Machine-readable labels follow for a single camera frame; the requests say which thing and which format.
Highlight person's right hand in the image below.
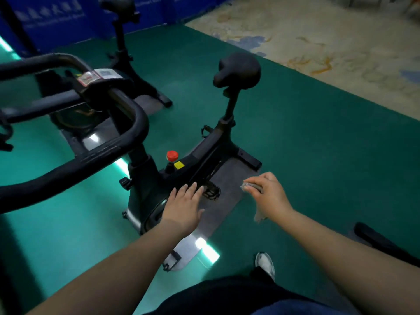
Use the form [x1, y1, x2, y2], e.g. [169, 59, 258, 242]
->
[243, 171, 294, 224]

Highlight person's left hand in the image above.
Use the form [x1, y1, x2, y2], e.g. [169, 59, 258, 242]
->
[161, 182, 206, 238]

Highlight grey cleaning cloth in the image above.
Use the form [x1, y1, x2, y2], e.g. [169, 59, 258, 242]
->
[240, 182, 267, 224]

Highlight person's left forearm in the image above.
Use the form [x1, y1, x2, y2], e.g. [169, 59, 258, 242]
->
[26, 219, 186, 315]

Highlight person's right forearm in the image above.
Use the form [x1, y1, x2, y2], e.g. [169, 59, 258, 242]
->
[277, 210, 420, 315]

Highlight black exercise bike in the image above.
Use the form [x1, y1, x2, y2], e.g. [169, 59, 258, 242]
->
[60, 94, 165, 158]
[126, 157, 260, 272]

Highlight person's black trousers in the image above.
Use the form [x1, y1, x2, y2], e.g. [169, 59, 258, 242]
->
[144, 269, 358, 315]

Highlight white sneaker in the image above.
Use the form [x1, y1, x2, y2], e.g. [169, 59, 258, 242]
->
[255, 252, 276, 281]

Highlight beige patterned rug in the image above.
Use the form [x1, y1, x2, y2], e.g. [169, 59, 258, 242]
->
[185, 0, 420, 121]

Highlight black exercise bike frame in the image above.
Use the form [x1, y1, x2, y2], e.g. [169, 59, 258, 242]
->
[119, 52, 263, 271]
[36, 0, 174, 135]
[353, 222, 420, 268]

